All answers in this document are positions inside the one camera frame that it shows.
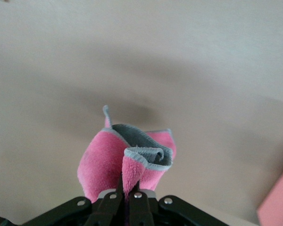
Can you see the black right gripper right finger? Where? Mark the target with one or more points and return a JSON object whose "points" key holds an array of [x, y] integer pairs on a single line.
{"points": [[139, 209]]}

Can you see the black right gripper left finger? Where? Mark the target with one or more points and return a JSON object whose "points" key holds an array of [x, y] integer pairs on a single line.
{"points": [[108, 207]]}

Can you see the pink and grey cloth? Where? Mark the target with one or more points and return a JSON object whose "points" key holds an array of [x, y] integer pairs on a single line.
{"points": [[103, 160]]}

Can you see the pink plastic bin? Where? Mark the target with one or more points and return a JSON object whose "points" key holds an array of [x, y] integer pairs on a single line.
{"points": [[278, 202]]}

